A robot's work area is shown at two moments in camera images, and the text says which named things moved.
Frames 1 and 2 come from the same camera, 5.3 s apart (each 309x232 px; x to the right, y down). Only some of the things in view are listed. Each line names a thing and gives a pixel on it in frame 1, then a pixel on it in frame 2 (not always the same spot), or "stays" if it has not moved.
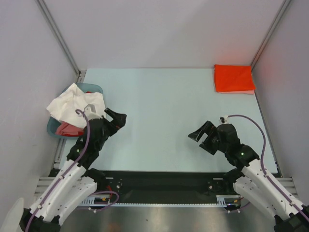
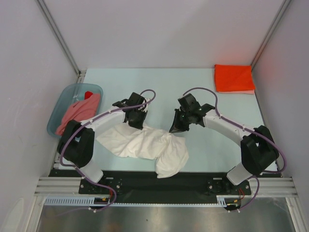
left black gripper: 119,121 -> 139,124
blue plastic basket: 79,104 stays
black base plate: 163,186 stays
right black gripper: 207,127 -> 176,126
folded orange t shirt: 233,78 stays
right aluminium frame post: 283,8 stays
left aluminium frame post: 80,74 stays
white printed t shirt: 63,107 -> 170,151
